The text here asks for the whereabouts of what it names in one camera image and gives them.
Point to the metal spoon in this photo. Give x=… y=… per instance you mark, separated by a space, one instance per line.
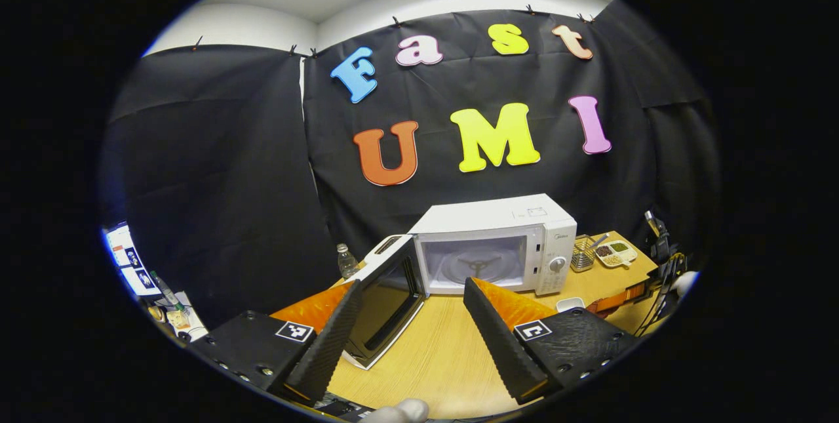
x=600 y=241

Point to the white printed papers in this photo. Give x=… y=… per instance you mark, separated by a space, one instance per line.
x=128 y=259

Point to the white rectangular tray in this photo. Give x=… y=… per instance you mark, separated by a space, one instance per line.
x=570 y=305

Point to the green pen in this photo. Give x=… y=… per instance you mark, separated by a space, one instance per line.
x=165 y=290

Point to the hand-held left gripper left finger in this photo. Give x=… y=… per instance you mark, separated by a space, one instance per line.
x=337 y=338

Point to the divided dish with grains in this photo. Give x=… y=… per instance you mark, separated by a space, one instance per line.
x=615 y=254

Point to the clear plastic water bottle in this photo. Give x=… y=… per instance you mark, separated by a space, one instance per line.
x=347 y=264

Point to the white microwave oven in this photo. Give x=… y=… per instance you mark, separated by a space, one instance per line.
x=498 y=216

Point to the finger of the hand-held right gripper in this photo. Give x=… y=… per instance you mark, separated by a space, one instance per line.
x=632 y=294

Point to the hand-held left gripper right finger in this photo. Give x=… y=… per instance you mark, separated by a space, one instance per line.
x=498 y=338

